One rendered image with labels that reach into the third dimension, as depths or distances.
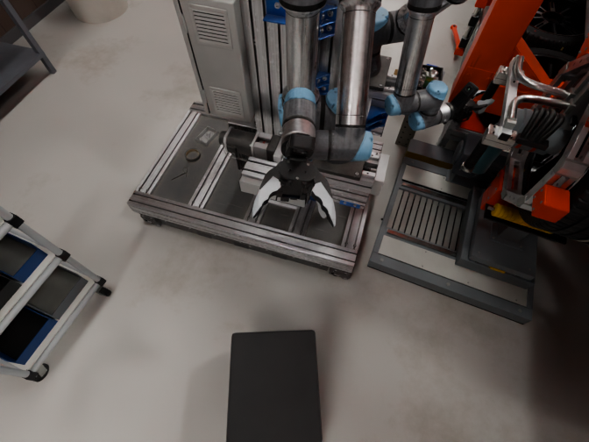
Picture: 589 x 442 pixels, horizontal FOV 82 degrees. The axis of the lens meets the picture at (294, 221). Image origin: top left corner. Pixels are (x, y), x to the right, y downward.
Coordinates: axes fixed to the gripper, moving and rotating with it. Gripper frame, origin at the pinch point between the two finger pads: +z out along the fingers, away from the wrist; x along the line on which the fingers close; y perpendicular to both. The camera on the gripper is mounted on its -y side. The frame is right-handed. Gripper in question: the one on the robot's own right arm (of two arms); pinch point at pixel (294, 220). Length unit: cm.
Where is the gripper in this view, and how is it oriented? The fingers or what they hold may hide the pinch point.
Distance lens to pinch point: 61.1
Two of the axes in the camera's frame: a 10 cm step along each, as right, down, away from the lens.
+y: -1.4, 4.9, 8.6
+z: -0.5, 8.6, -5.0
